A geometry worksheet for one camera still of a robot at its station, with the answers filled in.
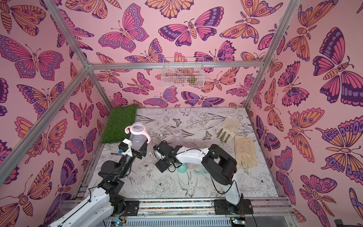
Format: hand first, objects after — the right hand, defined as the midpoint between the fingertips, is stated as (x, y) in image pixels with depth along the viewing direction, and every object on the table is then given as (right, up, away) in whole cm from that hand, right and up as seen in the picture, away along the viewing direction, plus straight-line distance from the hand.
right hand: (163, 161), depth 89 cm
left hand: (-8, +18, -19) cm, 28 cm away
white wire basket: (+12, +58, +5) cm, 60 cm away
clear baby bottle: (+9, +12, +10) cm, 18 cm away
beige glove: (+54, +3, +3) cm, 54 cm away
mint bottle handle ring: (+23, -5, -6) cm, 25 cm away
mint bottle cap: (+13, -2, -8) cm, 15 cm away
